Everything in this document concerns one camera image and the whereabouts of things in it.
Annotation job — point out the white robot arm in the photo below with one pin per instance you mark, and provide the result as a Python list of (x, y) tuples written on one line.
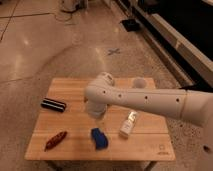
[(195, 107)]

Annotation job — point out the white plastic cup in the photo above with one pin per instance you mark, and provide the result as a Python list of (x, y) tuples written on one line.
[(139, 82)]

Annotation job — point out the black striped rectangular case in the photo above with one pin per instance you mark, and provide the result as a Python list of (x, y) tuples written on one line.
[(53, 105)]

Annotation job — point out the blue sponge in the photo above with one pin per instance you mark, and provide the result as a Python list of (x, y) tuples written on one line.
[(100, 139)]

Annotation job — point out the wooden folding table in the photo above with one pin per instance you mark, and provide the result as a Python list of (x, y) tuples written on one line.
[(149, 141)]

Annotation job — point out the black floor object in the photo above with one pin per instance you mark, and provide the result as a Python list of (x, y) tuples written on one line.
[(130, 25)]

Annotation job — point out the white base with cables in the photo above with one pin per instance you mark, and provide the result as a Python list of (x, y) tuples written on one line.
[(69, 7)]

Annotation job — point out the long wall shelf unit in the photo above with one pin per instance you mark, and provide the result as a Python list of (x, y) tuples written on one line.
[(190, 67)]

